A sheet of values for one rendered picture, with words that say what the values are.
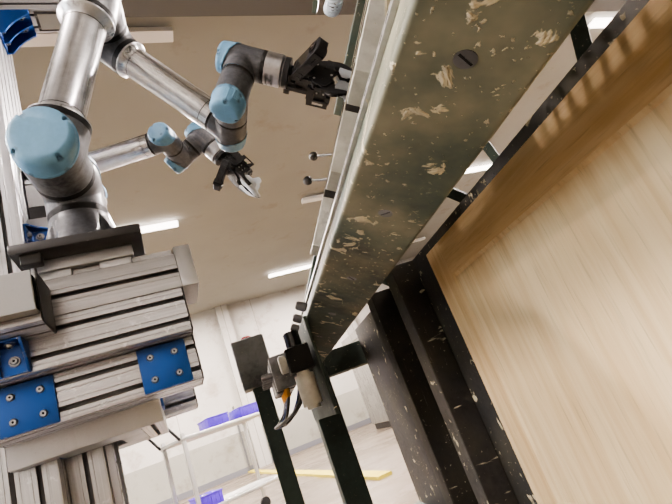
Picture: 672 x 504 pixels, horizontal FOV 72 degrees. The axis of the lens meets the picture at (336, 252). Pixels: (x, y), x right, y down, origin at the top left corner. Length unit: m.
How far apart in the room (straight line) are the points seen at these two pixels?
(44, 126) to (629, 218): 0.92
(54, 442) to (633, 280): 0.98
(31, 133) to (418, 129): 0.75
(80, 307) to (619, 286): 0.86
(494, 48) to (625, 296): 0.34
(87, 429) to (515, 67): 0.96
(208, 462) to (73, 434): 10.85
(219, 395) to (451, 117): 11.70
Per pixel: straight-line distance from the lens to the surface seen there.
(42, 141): 1.00
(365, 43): 0.61
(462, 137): 0.45
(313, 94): 1.15
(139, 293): 0.98
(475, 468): 1.07
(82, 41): 1.18
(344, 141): 0.79
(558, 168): 0.62
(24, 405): 1.01
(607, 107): 0.56
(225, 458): 11.92
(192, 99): 1.23
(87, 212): 1.08
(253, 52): 1.15
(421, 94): 0.41
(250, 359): 1.76
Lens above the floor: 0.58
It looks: 18 degrees up
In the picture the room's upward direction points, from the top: 21 degrees counter-clockwise
